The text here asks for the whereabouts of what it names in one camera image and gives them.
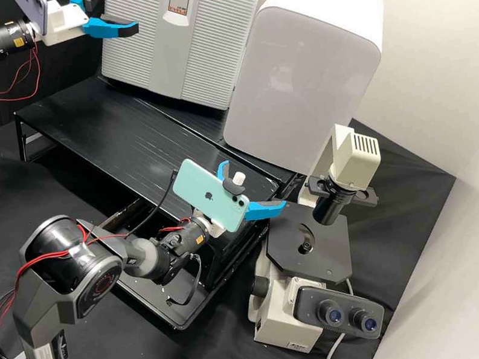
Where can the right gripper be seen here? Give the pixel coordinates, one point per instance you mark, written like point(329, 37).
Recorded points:
point(215, 231)

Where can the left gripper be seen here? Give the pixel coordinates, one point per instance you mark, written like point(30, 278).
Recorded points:
point(64, 22)

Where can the incubator door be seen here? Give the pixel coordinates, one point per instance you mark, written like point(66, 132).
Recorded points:
point(134, 45)

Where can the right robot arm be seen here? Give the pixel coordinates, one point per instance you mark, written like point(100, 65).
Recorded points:
point(55, 288)

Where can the black platform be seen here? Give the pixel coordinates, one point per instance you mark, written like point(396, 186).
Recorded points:
point(122, 139)
point(238, 253)

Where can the white box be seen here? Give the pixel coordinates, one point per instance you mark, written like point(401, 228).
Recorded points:
point(297, 87)

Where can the cream microscope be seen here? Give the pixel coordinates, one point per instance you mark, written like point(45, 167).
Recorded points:
point(285, 314)

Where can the right wrist camera phone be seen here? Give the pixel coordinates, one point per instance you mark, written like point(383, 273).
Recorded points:
point(200, 190)

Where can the wrist camera phone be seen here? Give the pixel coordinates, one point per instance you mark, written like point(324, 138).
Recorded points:
point(200, 190)
point(30, 12)

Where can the left wrist camera phone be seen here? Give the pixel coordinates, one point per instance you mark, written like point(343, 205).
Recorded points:
point(30, 12)

